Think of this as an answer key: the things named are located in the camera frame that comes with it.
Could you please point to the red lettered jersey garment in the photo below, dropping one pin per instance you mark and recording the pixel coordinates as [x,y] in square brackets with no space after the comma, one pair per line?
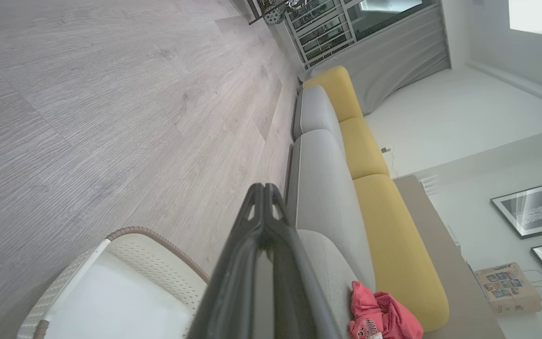
[379,315]

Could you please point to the white perforated laundry basket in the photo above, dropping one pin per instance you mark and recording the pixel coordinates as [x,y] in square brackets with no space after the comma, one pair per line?
[148,268]

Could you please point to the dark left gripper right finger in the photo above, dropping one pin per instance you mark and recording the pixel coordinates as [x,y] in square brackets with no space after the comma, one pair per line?
[294,292]

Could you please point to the grey curtain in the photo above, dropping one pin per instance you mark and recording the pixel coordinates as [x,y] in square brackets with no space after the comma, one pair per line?
[393,56]

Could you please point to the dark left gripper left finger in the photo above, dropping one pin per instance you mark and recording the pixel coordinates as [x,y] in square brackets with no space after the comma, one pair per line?
[233,282]

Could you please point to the small wall socket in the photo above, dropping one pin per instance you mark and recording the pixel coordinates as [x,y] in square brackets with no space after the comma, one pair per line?
[385,150]

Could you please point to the yellow sofa back cushion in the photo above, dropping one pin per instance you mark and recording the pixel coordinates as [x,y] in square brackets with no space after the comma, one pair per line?
[339,92]
[398,245]
[362,148]

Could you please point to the grey sofa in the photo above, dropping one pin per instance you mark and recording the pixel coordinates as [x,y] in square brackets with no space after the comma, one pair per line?
[322,188]

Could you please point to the beige ledge behind sofa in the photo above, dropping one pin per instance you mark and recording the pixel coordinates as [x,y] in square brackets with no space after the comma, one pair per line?
[445,254]

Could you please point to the brown printed paper bag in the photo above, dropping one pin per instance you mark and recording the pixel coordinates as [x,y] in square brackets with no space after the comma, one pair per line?
[506,287]

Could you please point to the white metal shelf rack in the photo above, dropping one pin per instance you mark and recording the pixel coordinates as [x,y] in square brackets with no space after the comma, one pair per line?
[327,28]

